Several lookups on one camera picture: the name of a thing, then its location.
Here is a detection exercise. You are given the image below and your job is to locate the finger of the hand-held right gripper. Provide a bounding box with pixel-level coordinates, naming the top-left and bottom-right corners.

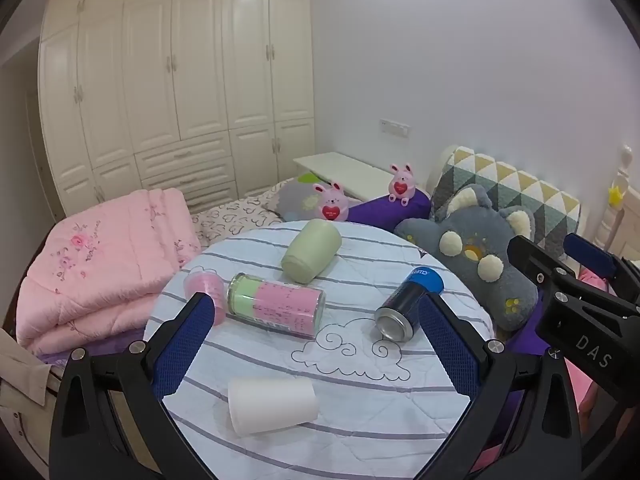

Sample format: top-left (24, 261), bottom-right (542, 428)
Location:
top-left (563, 232), bottom-right (640, 307)
top-left (507, 234), bottom-right (577, 295)

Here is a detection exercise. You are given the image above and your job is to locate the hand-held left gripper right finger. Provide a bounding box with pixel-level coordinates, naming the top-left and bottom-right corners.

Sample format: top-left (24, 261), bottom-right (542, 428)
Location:
top-left (415, 291), bottom-right (584, 480)

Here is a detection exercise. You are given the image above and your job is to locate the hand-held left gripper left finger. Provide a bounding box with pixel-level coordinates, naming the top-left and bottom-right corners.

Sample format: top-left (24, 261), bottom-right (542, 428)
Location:
top-left (48, 291), bottom-right (221, 480)

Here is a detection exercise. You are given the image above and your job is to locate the white cup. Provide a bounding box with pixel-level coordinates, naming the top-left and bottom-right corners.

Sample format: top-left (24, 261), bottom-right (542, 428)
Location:
top-left (228, 376), bottom-right (319, 436)

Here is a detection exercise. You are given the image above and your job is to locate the pink translucent cup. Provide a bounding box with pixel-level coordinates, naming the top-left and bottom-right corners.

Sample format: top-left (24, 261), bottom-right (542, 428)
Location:
top-left (183, 268), bottom-right (226, 328)

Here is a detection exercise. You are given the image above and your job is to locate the green cup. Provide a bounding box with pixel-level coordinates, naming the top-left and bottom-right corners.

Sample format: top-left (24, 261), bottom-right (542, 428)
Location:
top-left (281, 218), bottom-right (343, 284)

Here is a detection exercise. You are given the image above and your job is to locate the cream white bed headboard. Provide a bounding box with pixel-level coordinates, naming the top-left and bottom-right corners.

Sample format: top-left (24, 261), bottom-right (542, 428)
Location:
top-left (595, 145), bottom-right (640, 261)

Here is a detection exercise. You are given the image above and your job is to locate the pink cloth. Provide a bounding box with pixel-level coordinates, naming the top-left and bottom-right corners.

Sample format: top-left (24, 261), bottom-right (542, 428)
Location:
top-left (562, 266), bottom-right (608, 416)

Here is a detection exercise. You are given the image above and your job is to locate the dark blue drink can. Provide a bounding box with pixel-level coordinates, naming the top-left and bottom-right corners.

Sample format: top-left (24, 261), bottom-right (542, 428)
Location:
top-left (375, 266), bottom-right (445, 341)

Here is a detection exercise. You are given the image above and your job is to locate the purple blanket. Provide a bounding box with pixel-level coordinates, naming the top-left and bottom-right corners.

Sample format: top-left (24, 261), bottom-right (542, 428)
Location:
top-left (480, 305), bottom-right (551, 461)

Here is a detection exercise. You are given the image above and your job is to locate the large grey plush animal pillow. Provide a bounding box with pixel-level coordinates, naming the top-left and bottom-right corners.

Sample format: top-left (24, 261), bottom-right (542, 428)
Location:
top-left (395, 183), bottom-right (541, 332)

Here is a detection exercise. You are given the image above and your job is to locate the triangle pattern cushion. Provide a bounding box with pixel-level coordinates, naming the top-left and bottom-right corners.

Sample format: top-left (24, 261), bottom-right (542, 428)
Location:
top-left (430, 146), bottom-right (583, 261)

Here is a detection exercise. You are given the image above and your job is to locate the clear jar with green-pink contents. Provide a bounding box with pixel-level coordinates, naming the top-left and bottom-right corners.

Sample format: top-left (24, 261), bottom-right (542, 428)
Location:
top-left (226, 272), bottom-right (327, 339)

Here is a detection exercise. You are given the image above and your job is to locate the pink floral folded quilt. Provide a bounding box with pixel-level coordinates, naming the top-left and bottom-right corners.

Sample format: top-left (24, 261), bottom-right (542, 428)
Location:
top-left (15, 187), bottom-right (203, 361)

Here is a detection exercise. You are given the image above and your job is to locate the striped quilted table cover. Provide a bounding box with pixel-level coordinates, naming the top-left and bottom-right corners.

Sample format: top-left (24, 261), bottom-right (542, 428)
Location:
top-left (142, 220), bottom-right (496, 480)

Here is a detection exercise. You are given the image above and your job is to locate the heart print bedsheet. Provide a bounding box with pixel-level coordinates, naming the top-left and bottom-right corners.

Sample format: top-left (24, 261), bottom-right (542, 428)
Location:
top-left (190, 178), bottom-right (301, 248)

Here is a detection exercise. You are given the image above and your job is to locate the purple pillow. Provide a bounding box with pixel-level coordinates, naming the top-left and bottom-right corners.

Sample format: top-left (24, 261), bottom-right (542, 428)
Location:
top-left (347, 190), bottom-right (432, 233)

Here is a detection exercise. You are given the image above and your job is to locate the pink bunny toy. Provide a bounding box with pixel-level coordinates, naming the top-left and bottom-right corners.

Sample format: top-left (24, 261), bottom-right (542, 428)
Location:
top-left (388, 162), bottom-right (417, 207)
top-left (312, 181), bottom-right (351, 222)

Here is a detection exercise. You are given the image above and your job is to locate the beige garment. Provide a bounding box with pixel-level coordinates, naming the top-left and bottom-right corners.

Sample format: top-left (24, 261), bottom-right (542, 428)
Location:
top-left (0, 330), bottom-right (66, 461)

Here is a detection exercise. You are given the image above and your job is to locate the small grey plush cushion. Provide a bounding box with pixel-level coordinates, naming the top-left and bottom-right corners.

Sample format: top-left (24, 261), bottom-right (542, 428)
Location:
top-left (274, 172), bottom-right (361, 222)

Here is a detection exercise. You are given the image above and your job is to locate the white bedside table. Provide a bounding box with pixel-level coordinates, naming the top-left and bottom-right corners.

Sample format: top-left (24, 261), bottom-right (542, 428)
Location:
top-left (292, 152), bottom-right (401, 201)

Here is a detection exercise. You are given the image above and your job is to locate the cream white wardrobe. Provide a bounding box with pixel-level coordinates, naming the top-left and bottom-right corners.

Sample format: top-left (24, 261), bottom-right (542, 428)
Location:
top-left (37, 0), bottom-right (317, 216)

